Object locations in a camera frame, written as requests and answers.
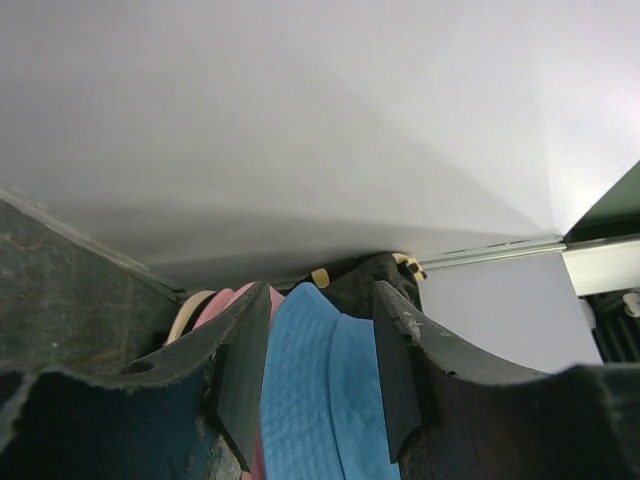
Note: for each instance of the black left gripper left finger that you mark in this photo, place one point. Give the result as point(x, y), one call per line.
point(189, 410)

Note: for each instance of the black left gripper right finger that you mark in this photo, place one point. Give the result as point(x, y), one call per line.
point(455, 411)

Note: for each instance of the cream bucket hat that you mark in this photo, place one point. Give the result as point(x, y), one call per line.
point(190, 310)

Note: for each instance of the blue bucket hat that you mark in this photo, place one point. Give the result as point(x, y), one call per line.
point(321, 408)

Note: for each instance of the black floral blanket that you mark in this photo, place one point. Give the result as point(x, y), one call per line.
point(349, 284)

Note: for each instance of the aluminium corner profile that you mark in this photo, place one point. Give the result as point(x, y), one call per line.
point(595, 267)

